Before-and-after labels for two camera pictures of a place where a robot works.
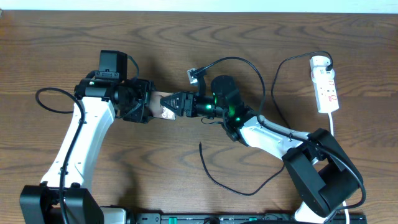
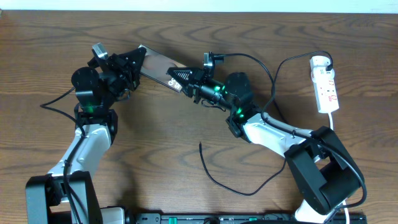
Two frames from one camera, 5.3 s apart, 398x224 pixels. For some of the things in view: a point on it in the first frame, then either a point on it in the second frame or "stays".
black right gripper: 181,108 → 192,87
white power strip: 324,83 stays
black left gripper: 145,86 → 118,65
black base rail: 249,218 stays
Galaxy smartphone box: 155,109 → 155,65
